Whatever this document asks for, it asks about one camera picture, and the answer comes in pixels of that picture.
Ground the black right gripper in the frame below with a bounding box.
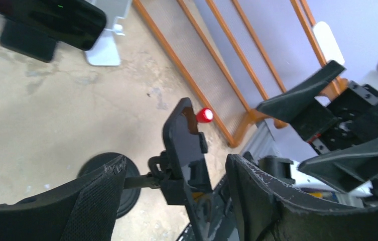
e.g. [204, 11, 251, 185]
[257, 60, 378, 193]

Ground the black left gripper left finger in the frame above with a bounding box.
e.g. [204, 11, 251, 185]
[0, 155, 128, 240]

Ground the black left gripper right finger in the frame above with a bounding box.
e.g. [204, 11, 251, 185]
[225, 154, 378, 240]

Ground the black phone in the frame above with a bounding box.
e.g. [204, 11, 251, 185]
[162, 97, 214, 241]
[0, 0, 107, 51]

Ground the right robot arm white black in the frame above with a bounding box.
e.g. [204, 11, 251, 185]
[257, 60, 378, 206]

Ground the white silver phone stand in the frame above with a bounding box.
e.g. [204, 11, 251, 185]
[85, 0, 132, 66]

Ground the black folding phone stand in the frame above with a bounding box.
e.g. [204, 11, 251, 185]
[0, 19, 58, 63]

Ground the black phone on folding stand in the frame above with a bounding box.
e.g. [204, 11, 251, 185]
[0, 0, 107, 51]

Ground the white clip on rack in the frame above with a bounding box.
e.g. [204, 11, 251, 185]
[312, 21, 345, 65]

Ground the red black emergency button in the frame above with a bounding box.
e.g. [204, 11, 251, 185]
[196, 108, 214, 124]

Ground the orange wooden rack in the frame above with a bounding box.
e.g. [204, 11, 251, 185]
[132, 0, 349, 149]

